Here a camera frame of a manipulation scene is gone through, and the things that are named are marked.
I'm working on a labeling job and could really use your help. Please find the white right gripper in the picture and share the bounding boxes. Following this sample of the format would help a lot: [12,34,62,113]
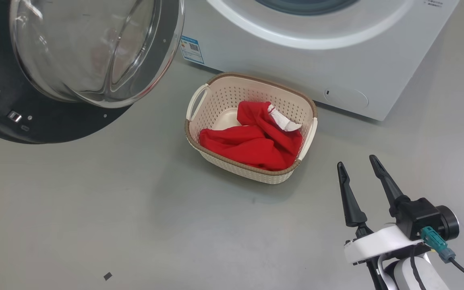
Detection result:
[337,155,432,264]

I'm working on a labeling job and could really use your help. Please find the red garment white trim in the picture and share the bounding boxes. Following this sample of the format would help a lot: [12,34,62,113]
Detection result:
[237,101,303,139]
[199,125,302,172]

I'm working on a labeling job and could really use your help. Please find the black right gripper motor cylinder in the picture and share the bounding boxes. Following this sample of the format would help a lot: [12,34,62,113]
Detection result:
[435,205,460,242]

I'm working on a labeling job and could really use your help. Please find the white front-load washing machine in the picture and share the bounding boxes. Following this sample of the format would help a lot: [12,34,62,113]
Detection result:
[180,0,460,121]

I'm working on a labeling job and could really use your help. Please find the cream perforated laundry basket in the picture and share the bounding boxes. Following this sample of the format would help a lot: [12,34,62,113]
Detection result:
[184,72,318,184]

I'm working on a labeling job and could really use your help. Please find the round white filter cover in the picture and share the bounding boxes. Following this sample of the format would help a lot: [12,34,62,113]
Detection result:
[324,87,369,109]

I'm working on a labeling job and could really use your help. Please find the blue energy label sticker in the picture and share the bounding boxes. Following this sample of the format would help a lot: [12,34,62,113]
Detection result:
[180,36,205,65]

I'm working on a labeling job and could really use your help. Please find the right camera cable teal plug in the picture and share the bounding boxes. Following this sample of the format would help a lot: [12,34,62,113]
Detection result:
[420,226,464,290]

